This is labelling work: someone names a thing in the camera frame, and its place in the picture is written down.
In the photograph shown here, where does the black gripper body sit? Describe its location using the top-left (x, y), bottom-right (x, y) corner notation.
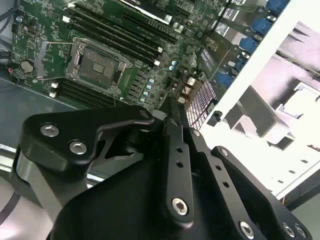
top-left (51, 139), bottom-right (251, 240)

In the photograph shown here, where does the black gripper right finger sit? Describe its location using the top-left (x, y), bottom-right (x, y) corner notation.
top-left (174, 99), bottom-right (315, 240)

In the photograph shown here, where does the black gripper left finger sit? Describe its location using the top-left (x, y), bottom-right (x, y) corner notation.
top-left (13, 97), bottom-right (196, 230)

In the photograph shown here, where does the thin wire locking lever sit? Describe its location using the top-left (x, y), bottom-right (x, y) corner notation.
top-left (111, 89), bottom-right (121, 110)

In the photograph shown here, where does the metal socket cover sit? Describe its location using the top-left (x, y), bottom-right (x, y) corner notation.
top-left (34, 39), bottom-right (85, 81)

